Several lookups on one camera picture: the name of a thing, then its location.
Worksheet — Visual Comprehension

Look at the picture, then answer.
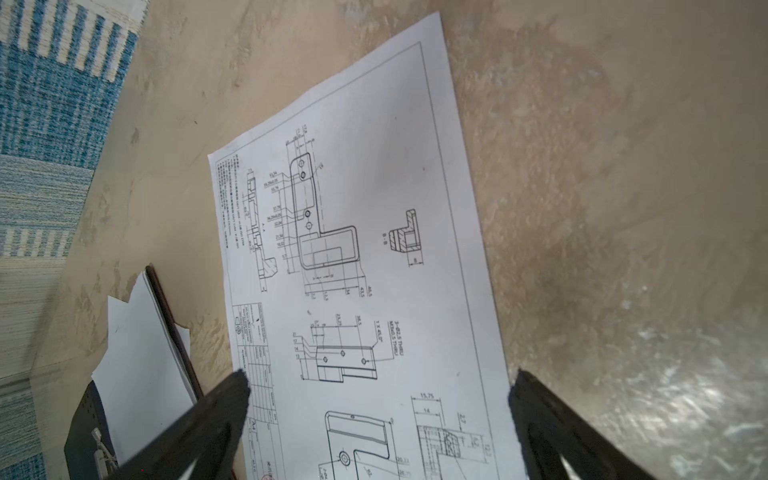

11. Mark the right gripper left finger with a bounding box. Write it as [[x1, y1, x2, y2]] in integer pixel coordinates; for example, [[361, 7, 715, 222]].
[[109, 370, 250, 479]]

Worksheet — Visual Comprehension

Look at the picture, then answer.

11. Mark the white paper sheet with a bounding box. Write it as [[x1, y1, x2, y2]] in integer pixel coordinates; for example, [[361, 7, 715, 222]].
[[208, 13, 525, 479]]

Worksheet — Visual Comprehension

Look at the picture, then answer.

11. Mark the orange folder black inside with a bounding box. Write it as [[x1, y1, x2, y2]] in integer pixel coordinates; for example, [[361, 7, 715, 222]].
[[64, 266, 208, 479]]

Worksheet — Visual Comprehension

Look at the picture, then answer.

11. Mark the printed paper sheet back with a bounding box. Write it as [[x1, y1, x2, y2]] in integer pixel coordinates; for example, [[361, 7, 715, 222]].
[[92, 273, 195, 465]]

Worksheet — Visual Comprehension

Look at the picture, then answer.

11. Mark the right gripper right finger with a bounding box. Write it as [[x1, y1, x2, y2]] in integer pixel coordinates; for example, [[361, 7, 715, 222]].
[[508, 369, 653, 479]]

